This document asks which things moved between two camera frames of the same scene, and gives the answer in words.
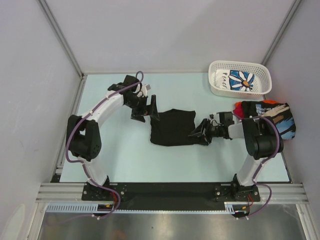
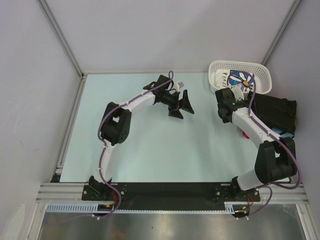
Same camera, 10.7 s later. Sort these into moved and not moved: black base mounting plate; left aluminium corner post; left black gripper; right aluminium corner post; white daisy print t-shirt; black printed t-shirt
Moved: left black gripper; black printed t-shirt
Not moved: right aluminium corner post; white daisy print t-shirt; left aluminium corner post; black base mounting plate
